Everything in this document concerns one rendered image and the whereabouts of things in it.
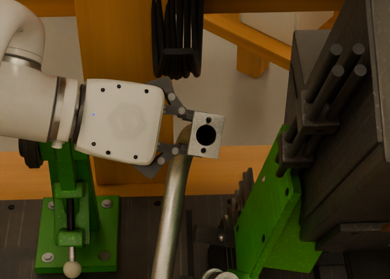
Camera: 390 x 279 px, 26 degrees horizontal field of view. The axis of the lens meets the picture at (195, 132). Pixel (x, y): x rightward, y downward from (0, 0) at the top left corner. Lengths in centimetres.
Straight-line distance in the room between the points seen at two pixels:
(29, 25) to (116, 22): 29
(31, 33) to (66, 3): 34
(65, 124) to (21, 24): 13
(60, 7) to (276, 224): 55
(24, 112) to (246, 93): 205
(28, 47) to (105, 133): 14
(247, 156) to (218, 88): 148
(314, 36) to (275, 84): 181
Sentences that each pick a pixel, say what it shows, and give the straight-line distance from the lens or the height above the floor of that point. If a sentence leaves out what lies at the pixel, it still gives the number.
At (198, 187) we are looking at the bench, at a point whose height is 88.
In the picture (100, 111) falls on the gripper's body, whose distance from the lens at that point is 104.
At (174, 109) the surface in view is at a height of 128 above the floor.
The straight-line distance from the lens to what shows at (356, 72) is 64.
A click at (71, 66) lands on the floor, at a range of 315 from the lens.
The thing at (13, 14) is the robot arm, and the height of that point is 144.
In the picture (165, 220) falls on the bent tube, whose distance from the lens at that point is 119.
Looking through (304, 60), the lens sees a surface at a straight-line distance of 121.
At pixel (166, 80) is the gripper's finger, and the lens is 107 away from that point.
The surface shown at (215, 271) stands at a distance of 117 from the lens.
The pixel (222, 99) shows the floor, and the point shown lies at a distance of 299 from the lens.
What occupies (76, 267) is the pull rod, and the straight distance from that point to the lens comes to 131.
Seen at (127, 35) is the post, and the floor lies 121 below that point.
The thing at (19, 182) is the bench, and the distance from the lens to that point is 155.
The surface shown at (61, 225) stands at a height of 99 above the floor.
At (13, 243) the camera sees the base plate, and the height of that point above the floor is 90.
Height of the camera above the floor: 200
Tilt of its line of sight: 44 degrees down
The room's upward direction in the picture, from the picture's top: straight up
